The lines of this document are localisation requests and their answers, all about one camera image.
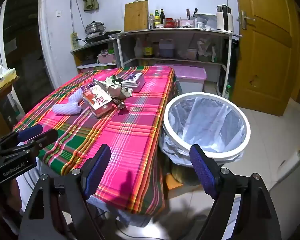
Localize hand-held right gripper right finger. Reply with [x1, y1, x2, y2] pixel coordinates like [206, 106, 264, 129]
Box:
[189, 144, 282, 240]

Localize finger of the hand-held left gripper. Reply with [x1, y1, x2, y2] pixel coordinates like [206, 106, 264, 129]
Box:
[0, 129, 59, 157]
[0, 124, 44, 153]

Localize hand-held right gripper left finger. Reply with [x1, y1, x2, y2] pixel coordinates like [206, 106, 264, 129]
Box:
[19, 144, 112, 240]

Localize white round trash bin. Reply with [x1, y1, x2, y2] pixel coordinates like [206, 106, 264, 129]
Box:
[159, 92, 251, 168]

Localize red white carton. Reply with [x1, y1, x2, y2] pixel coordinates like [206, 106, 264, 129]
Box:
[81, 84, 117, 117]

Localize purple snack packet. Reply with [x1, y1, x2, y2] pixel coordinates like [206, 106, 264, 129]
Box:
[80, 82, 95, 93]

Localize dark wrapper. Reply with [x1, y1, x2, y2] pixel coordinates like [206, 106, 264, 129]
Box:
[112, 99, 127, 110]

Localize beige paper bag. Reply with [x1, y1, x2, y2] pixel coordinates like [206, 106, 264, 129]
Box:
[94, 76, 133, 103]

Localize metal tin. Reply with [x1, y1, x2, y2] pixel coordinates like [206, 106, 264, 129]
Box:
[121, 72, 145, 93]

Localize wooden desk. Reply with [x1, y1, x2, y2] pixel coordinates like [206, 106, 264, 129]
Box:
[0, 76, 20, 140]

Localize pink plaid tablecloth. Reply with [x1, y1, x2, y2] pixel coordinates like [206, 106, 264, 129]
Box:
[12, 66, 177, 215]

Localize clear bin liner bag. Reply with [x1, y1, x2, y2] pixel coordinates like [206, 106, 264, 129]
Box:
[159, 96, 247, 168]

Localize white tissue box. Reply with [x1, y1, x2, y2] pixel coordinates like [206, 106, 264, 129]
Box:
[0, 64, 17, 90]

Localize pink basket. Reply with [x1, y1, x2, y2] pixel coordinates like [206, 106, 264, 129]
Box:
[97, 52, 116, 64]

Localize yellow power strip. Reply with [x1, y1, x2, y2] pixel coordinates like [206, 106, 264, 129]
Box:
[70, 32, 78, 50]

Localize pink lid storage box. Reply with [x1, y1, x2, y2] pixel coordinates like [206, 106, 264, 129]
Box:
[152, 64, 207, 93]

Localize wooden shelf unit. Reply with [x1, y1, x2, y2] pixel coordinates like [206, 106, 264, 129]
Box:
[70, 39, 119, 72]

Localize black induction cooker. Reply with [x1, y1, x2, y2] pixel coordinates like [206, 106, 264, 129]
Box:
[84, 31, 122, 43]

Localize steel pot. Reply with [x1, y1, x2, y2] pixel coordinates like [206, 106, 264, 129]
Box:
[84, 21, 106, 35]

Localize crumpled plastic bags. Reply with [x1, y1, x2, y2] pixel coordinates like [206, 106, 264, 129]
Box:
[197, 39, 218, 62]

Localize white plastic bottle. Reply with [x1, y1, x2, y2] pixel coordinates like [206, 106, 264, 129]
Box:
[134, 38, 143, 58]

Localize large yellow label bottle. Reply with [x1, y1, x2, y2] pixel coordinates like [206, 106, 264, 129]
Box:
[143, 39, 154, 58]

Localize purple liquid jug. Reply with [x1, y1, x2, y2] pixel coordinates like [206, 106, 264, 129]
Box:
[159, 39, 175, 58]

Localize wooden door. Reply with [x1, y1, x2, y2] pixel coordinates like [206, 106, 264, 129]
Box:
[234, 0, 300, 117]

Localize steel shelf table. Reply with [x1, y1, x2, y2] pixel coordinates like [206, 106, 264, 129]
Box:
[107, 27, 242, 98]

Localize wooden cutting board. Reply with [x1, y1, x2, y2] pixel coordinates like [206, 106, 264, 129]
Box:
[124, 0, 149, 32]

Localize clear plastic container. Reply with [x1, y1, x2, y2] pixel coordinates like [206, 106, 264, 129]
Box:
[194, 12, 217, 30]

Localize white black electric kettle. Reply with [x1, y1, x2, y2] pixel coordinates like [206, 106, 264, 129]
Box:
[216, 4, 234, 32]

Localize power strip cable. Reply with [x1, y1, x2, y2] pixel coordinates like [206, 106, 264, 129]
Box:
[69, 0, 85, 34]

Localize metal door handle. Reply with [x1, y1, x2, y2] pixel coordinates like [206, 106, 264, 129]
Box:
[240, 10, 256, 30]

